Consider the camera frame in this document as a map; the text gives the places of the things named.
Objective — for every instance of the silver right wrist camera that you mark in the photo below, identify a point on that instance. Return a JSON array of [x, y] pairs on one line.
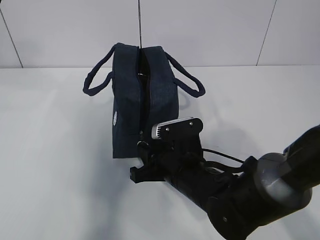
[[177, 129]]

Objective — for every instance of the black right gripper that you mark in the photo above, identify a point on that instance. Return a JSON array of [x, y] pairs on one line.
[[162, 160]]

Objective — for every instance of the dark navy lunch bag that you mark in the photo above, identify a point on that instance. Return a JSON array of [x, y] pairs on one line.
[[145, 83]]

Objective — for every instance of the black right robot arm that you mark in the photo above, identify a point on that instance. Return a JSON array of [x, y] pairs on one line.
[[237, 200]]

